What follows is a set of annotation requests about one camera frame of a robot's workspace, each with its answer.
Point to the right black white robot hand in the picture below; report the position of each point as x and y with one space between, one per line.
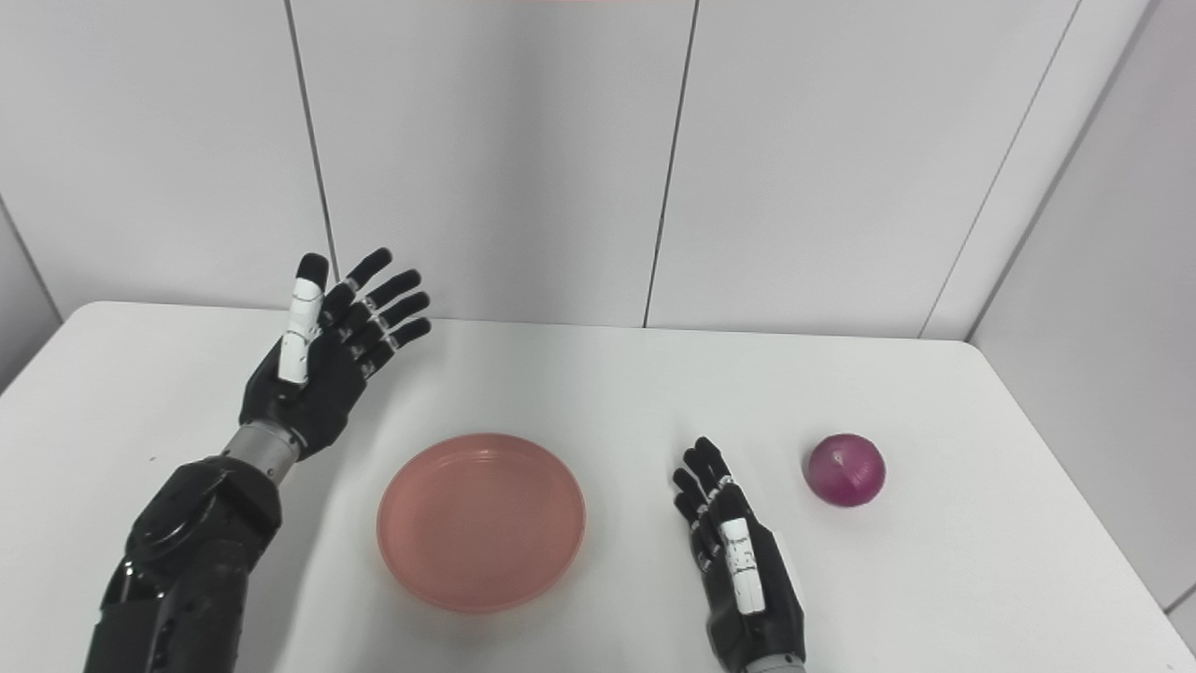
743 570

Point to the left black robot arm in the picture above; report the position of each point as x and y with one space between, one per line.
177 561

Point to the pink round plate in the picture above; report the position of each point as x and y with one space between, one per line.
481 523

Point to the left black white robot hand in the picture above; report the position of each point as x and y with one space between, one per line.
313 383

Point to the red onion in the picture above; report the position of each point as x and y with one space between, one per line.
846 470

